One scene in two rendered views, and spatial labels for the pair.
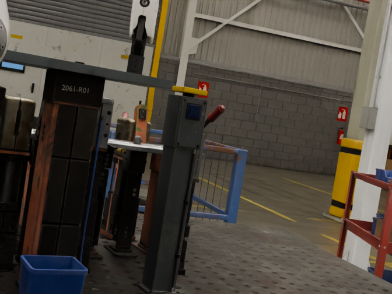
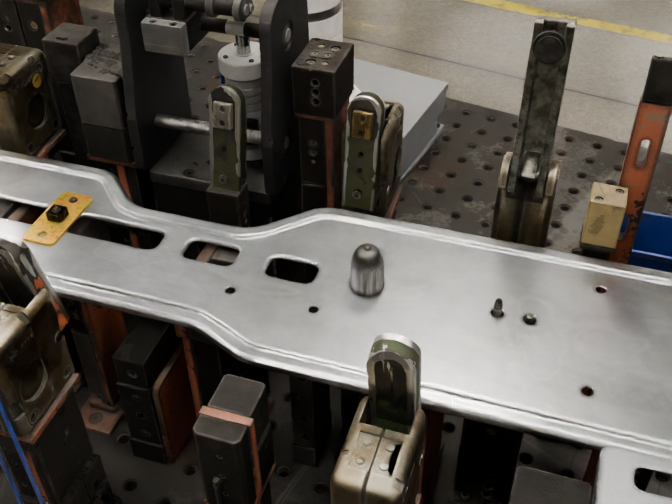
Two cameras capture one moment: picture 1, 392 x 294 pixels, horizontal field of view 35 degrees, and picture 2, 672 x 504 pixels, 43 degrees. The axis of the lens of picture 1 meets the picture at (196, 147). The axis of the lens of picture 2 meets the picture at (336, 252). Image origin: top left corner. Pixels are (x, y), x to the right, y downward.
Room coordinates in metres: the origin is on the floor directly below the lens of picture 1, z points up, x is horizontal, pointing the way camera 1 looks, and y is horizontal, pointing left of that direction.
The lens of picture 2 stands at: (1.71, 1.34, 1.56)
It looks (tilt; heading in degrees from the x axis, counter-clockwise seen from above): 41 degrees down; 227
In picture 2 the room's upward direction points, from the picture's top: 1 degrees counter-clockwise
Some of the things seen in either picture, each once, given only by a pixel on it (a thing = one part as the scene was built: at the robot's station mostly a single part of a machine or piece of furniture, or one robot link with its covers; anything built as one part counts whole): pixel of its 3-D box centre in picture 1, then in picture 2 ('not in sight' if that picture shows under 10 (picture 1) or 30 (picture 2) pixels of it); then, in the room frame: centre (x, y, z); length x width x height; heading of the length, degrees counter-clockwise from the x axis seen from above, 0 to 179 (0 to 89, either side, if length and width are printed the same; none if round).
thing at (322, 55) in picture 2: not in sight; (326, 205); (1.15, 0.72, 0.91); 0.07 x 0.05 x 0.42; 29
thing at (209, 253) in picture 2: not in sight; (228, 356); (1.36, 0.78, 0.84); 0.12 x 0.05 x 0.29; 29
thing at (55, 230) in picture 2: not in sight; (57, 214); (1.45, 0.62, 1.01); 0.08 x 0.04 x 0.01; 29
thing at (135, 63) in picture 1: (136, 58); not in sight; (1.28, 0.15, 1.20); 0.03 x 0.03 x 0.07; 5
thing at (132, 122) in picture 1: (124, 178); not in sight; (1.89, 0.20, 0.88); 0.15 x 0.11 x 0.36; 29
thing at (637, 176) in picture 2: not in sight; (611, 268); (1.04, 1.05, 0.95); 0.03 x 0.01 x 0.50; 119
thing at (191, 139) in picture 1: (172, 195); not in sight; (1.39, 0.03, 0.92); 0.08 x 0.08 x 0.44; 29
